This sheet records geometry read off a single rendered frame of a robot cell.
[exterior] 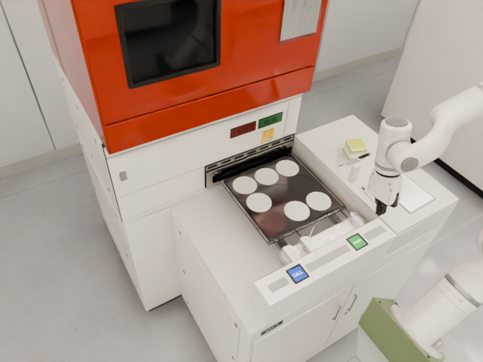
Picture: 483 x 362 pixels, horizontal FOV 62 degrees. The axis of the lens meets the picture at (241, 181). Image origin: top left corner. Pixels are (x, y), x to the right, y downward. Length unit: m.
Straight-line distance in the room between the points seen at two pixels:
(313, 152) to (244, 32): 0.66
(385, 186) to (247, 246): 0.57
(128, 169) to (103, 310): 1.13
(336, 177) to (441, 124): 0.60
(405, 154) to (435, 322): 0.50
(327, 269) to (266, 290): 0.22
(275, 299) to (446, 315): 0.49
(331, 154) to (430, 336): 0.80
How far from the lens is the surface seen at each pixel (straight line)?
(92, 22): 1.12
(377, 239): 1.52
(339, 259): 1.42
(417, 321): 1.36
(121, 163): 1.44
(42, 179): 3.18
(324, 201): 1.66
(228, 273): 1.50
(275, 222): 1.55
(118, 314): 2.40
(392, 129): 1.19
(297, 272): 1.36
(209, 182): 1.69
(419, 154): 1.17
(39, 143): 3.17
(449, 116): 1.24
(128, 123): 1.29
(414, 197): 1.70
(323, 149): 1.78
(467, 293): 1.34
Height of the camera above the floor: 2.10
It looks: 46 degrees down
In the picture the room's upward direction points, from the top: 4 degrees clockwise
